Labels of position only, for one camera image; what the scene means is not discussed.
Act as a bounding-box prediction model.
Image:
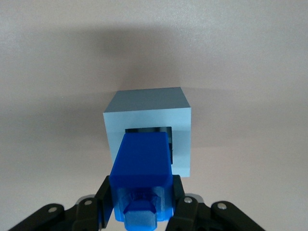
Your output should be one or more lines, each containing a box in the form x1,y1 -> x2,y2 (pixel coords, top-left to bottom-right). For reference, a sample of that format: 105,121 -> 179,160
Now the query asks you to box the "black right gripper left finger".
6,175 -> 114,231

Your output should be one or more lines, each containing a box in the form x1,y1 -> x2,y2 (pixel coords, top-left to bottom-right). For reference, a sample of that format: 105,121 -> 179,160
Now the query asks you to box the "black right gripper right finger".
165,175 -> 266,231

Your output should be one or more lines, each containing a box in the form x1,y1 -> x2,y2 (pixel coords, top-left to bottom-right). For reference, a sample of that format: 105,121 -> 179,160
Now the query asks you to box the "brown table cover sheet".
0,0 -> 308,231

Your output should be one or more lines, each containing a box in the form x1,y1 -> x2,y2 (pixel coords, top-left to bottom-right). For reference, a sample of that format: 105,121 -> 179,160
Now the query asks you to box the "blue plastic insert part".
108,131 -> 175,231

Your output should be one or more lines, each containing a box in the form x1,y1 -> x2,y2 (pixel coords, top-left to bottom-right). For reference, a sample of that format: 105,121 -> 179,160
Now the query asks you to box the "gray square base block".
102,87 -> 192,179

